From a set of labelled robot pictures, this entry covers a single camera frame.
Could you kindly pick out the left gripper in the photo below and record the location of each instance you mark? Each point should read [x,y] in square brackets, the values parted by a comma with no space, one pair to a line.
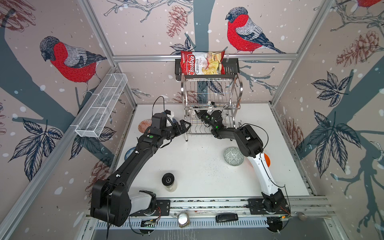
[183,129]

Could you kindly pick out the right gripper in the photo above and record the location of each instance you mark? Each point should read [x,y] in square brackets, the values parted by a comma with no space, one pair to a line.
[202,114]

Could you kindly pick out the steel two-tier dish rack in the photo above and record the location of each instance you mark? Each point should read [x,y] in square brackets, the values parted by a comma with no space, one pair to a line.
[210,93]

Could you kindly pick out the green patterned bowl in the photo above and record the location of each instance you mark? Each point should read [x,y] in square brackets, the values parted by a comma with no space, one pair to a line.
[233,156]

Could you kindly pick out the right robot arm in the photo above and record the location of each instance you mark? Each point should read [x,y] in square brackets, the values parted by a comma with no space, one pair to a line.
[251,147]

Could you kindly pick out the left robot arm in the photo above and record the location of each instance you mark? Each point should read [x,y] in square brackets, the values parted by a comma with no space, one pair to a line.
[110,201]

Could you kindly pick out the red patterned bowl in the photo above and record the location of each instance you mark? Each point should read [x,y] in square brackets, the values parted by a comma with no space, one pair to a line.
[144,125]

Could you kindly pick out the black lidded glass jar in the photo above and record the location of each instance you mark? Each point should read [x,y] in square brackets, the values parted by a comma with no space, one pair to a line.
[169,182]

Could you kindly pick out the blue floral bowl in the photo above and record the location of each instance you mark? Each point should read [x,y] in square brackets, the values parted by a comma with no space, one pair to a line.
[129,152]

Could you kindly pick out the red cassava chips bag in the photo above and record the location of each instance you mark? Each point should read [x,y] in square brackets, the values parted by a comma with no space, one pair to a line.
[202,63]

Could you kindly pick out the orange plastic bowl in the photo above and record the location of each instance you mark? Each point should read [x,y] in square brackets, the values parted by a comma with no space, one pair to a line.
[268,161]

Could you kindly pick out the round silver object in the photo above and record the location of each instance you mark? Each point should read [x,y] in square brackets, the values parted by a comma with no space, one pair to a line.
[183,219]

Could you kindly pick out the black remote device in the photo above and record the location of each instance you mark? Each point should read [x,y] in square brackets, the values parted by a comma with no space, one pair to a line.
[227,217]

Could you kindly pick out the black wall basket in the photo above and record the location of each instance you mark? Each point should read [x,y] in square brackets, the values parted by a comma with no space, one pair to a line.
[231,67]

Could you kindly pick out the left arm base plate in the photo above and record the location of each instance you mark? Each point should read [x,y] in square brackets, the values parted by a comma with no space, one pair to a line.
[162,209]

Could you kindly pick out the white wire wall basket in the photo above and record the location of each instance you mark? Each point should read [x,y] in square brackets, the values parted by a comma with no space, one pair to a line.
[99,112]

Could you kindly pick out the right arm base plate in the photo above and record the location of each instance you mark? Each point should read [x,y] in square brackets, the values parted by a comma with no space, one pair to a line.
[257,207]

